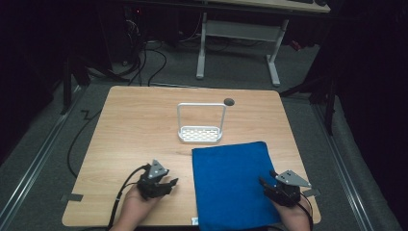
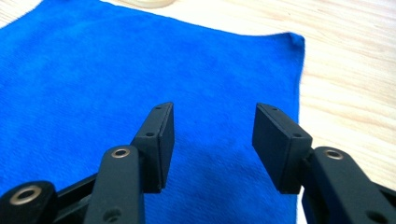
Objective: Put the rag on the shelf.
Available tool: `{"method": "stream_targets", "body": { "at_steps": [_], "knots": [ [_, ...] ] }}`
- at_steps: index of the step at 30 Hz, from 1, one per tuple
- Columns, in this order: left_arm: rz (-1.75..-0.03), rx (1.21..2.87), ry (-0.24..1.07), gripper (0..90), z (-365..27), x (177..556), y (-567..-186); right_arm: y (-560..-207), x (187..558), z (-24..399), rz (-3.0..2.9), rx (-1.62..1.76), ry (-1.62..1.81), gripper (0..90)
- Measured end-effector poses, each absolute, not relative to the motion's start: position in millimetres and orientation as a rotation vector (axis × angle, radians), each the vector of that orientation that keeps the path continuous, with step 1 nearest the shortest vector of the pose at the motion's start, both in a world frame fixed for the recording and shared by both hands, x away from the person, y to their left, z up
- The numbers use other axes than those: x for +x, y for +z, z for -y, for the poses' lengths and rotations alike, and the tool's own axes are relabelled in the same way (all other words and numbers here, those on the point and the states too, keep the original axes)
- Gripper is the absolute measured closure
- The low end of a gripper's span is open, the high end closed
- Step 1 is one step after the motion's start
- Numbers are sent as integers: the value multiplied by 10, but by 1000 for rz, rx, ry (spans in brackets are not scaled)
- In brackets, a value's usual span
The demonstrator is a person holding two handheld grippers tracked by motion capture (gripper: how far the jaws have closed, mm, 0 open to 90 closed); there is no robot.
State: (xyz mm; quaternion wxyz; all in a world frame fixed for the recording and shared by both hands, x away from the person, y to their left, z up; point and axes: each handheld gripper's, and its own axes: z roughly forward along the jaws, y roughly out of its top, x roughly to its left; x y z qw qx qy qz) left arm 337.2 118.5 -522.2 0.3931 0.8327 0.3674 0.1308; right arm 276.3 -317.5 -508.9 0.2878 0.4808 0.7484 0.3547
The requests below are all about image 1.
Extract person's right hand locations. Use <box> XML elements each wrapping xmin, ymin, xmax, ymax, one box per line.
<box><xmin>271</xmin><ymin>195</ymin><xmax>312</xmax><ymax>225</ymax></box>

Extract metal floor rail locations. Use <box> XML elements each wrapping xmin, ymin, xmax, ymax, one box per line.
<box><xmin>0</xmin><ymin>84</ymin><xmax>86</xmax><ymax>222</ymax></box>
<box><xmin>311</xmin><ymin>103</ymin><xmax>375</xmax><ymax>231</ymax></box>

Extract black floor cable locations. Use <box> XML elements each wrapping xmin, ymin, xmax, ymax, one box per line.
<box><xmin>66</xmin><ymin>109</ymin><xmax>103</xmax><ymax>179</ymax></box>

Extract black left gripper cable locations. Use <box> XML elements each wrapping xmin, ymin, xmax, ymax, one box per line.
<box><xmin>107</xmin><ymin>164</ymin><xmax>151</xmax><ymax>231</ymax></box>

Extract person's left hand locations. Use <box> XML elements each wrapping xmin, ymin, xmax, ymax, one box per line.
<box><xmin>118</xmin><ymin>176</ymin><xmax>173</xmax><ymax>225</ymax></box>

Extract black computer tower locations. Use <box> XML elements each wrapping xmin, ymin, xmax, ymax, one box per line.
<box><xmin>101</xmin><ymin>4</ymin><xmax>146</xmax><ymax>65</ymax></box>

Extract black metal stand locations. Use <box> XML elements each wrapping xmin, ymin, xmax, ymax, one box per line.
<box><xmin>278</xmin><ymin>61</ymin><xmax>340</xmax><ymax>137</ymax></box>
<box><xmin>59</xmin><ymin>54</ymin><xmax>131</xmax><ymax>116</ymax></box>

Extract grey tape strip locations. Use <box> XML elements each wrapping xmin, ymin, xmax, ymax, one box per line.
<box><xmin>302</xmin><ymin>188</ymin><xmax>322</xmax><ymax>198</ymax></box>
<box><xmin>60</xmin><ymin>192</ymin><xmax>85</xmax><ymax>203</ymax></box>

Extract black cable bundle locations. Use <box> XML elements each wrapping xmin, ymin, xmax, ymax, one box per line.
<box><xmin>113</xmin><ymin>38</ymin><xmax>168</xmax><ymax>88</ymax></box>

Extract white drying rack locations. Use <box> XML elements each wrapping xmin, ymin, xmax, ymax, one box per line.
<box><xmin>176</xmin><ymin>102</ymin><xmax>227</xmax><ymax>144</ymax></box>

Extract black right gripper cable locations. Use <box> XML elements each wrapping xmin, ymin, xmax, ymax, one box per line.
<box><xmin>293</xmin><ymin>192</ymin><xmax>315</xmax><ymax>231</ymax></box>

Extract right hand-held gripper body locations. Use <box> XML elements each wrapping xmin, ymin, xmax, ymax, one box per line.
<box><xmin>263</xmin><ymin>169</ymin><xmax>313</xmax><ymax>207</ymax></box>

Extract blue towel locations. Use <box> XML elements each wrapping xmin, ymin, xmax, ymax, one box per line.
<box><xmin>191</xmin><ymin>141</ymin><xmax>283</xmax><ymax>231</ymax></box>

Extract white-framed wooden desk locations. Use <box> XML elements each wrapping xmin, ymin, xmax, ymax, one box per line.
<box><xmin>195</xmin><ymin>0</ymin><xmax>332</xmax><ymax>89</ymax></box>

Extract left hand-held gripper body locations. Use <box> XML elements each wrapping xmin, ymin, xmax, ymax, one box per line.
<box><xmin>137</xmin><ymin>159</ymin><xmax>173</xmax><ymax>201</ymax></box>

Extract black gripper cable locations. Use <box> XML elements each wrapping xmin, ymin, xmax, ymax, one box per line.
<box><xmin>107</xmin><ymin>164</ymin><xmax>151</xmax><ymax>231</ymax></box>
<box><xmin>293</xmin><ymin>192</ymin><xmax>315</xmax><ymax>231</ymax></box>

